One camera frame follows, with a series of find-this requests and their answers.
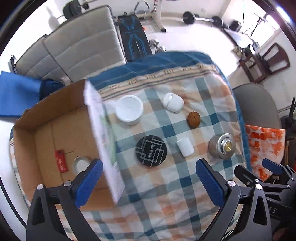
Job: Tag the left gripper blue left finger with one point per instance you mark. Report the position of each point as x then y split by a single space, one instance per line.
85 182

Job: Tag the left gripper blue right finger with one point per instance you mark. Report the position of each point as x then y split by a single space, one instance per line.
212 181

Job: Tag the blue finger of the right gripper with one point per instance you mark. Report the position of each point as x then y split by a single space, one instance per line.
275 168

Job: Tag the silver tin white lid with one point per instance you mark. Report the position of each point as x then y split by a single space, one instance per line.
80 164

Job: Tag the silver metal canister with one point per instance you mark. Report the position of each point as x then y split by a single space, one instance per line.
222 146

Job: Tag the red rectangular lighter box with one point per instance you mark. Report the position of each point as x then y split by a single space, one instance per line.
61 161

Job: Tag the small white cup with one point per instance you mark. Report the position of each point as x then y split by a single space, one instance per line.
185 147

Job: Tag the brown walnut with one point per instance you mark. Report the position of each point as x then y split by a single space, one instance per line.
193 119

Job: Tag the black round patterned tin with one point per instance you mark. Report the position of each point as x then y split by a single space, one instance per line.
151 151

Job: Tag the white round jar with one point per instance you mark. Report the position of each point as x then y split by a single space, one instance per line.
129 109

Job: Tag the white earbud case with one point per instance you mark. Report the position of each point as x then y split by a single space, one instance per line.
172 102

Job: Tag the orange white floral cloth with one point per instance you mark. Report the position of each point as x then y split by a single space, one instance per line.
265 143

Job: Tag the open cardboard box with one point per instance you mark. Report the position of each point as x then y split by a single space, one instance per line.
72 119

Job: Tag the grey chair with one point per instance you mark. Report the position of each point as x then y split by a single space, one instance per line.
257 106

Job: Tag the plaid checkered tablecloth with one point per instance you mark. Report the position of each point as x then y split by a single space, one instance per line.
167 202

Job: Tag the dark wooden chair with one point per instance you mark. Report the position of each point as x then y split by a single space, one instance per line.
273 61

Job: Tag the blue foam mat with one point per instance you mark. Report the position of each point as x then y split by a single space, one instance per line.
18 93

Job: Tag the grey cushion rear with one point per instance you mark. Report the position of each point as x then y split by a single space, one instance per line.
38 63

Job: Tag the grey cushion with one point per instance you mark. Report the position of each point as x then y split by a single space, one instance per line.
38 63
87 44

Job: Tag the grey cushion front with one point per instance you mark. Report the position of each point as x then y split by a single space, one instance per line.
87 44

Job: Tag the black blue bench pad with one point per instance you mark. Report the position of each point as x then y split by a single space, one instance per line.
134 40

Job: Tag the small barbell on floor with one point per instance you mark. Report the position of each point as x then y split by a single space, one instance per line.
190 18

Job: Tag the barbell with black plates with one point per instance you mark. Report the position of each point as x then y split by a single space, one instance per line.
74 8

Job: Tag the white weight bench rack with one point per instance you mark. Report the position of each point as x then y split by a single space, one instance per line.
154 14

